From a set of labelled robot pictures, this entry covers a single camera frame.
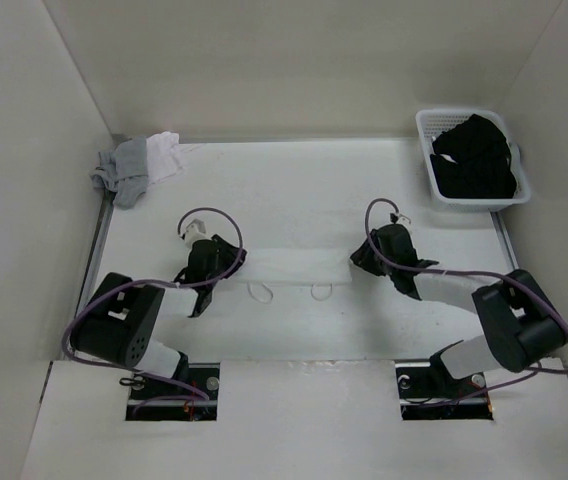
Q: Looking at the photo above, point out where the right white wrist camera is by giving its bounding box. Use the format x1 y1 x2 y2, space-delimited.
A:
389 212 412 225

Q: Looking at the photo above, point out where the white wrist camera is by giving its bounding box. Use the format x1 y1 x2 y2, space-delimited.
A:
389 212 412 225
180 219 209 246

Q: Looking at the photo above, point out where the white plastic basket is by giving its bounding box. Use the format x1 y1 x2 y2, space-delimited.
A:
415 108 531 213

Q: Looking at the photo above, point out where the folded white tank top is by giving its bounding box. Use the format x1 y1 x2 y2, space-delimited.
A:
146 131 184 185

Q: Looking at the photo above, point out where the black tank top pile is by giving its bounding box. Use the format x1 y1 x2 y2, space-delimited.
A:
430 114 517 199

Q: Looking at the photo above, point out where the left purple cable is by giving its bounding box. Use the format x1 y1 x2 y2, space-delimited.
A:
61 206 245 419

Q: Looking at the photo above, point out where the folded grey tank top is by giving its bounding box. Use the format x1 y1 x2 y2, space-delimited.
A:
90 136 149 210

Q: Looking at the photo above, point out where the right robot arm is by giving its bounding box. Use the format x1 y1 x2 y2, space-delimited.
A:
350 223 568 400

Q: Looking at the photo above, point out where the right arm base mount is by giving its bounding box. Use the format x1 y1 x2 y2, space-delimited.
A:
395 361 493 421

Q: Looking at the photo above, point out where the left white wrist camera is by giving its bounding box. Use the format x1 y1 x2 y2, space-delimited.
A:
180 219 209 246

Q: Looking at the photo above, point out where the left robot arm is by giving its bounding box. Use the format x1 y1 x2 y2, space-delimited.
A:
62 235 247 400

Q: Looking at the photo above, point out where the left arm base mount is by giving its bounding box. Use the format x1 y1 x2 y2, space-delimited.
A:
119 363 221 422

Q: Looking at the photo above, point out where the white tank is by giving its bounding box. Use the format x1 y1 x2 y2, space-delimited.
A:
146 131 184 185
232 248 352 304

